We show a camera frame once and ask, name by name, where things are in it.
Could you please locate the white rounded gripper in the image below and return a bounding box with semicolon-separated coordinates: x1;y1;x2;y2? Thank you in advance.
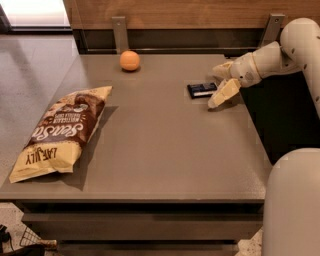
208;53;262;109

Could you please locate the dark blue rxbar wrapper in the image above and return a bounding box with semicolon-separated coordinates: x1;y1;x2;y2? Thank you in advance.
187;82;217;99

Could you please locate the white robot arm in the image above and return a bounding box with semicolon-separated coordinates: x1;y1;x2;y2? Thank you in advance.
208;18;320;256

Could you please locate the brown and yellow chip bag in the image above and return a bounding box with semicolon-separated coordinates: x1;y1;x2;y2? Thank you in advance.
9;86;112;183

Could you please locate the orange fruit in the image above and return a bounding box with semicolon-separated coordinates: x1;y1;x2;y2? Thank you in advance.
120;51;140;71

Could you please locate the wooden back panel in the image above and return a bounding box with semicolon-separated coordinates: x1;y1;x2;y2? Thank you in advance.
63;0;320;30

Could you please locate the grey drawer cabinet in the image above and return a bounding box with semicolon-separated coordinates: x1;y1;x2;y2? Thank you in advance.
17;200;262;256

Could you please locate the right metal bracket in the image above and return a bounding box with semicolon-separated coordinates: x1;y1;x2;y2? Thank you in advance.
258;13;285;48

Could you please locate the metal bracket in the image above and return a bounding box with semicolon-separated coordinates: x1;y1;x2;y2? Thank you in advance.
112;16;129;54
258;13;285;48

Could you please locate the left metal bracket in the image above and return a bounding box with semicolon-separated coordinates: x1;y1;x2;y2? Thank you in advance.
112;16;129;54

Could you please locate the black wire basket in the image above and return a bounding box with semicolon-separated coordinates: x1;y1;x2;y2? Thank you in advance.
0;225;58;256

